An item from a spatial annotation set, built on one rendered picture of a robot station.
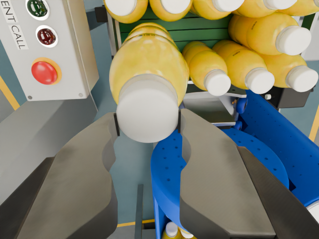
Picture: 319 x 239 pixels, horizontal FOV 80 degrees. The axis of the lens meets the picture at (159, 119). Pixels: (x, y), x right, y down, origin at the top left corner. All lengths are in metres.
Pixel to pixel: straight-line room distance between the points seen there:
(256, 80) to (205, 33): 0.21
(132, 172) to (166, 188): 1.70
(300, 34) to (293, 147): 0.68
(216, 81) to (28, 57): 0.29
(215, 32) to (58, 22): 0.35
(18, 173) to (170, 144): 0.60
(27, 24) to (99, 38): 1.13
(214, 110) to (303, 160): 0.54
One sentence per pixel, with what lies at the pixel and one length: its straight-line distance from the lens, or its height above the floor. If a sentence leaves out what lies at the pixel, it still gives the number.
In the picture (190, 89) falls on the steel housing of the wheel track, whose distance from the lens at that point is 0.54.
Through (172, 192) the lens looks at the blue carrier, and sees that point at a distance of 0.38.
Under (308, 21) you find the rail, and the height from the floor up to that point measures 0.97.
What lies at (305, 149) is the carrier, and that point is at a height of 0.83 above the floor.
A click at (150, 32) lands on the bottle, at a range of 0.20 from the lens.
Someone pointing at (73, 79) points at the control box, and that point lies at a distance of 0.34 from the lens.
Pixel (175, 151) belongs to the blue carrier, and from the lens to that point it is 0.45.
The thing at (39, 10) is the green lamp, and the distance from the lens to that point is 0.32.
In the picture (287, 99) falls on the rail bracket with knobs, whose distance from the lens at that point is 0.55.
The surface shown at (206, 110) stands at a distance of 0.48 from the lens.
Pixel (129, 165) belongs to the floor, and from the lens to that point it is 2.01.
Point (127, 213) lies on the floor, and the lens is 2.65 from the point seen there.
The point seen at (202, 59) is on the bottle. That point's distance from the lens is 0.37.
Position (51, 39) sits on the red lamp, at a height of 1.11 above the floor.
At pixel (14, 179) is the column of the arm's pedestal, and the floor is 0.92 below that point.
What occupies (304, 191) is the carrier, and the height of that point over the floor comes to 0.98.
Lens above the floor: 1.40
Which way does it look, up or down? 58 degrees down
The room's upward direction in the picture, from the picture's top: 176 degrees clockwise
